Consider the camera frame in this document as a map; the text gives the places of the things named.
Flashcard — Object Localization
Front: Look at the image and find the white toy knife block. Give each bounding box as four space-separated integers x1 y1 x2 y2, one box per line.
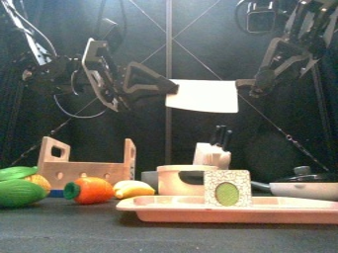
191 141 232 171

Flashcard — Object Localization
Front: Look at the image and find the wooden toy crate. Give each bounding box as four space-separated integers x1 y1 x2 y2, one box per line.
37 135 137 191

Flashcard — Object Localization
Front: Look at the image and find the cream toy pot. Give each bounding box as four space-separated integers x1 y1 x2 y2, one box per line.
156 164 220 197

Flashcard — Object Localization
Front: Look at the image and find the dark glass pan lid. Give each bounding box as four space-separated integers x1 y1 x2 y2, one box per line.
275 165 338 184

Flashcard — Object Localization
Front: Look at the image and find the yellow toy banana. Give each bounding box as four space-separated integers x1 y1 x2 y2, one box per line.
112 179 157 200

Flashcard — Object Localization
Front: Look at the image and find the orange toy carrot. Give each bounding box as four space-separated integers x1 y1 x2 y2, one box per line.
61 176 116 206

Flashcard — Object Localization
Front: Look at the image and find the white toy frying pan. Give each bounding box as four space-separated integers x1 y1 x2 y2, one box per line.
250 180 338 202

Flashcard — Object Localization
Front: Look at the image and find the speckled box with green oval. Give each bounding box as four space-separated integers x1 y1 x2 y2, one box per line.
202 169 254 209

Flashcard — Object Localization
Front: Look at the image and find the pink plastic tray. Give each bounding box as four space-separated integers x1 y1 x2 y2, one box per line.
115 195 338 225

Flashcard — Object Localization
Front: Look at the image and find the toy corn with green husk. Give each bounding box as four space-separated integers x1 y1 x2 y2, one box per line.
0 165 53 209

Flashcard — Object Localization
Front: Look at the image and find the vertical frame pole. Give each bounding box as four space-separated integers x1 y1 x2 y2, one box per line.
164 0 173 166

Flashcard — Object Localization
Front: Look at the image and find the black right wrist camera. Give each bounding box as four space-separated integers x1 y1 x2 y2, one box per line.
243 0 280 35

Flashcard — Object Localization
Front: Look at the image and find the thin cable loop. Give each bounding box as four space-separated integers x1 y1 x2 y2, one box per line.
52 93 108 120

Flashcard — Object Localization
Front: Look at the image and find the thin diagonal cord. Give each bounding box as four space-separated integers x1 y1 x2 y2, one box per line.
10 0 222 167
128 0 330 173

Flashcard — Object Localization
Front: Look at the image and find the black-handled toy knife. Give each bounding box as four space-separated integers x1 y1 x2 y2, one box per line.
216 124 227 152
208 126 220 146
223 128 235 152

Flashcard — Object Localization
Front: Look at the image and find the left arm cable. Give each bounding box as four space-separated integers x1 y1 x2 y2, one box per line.
0 0 59 58

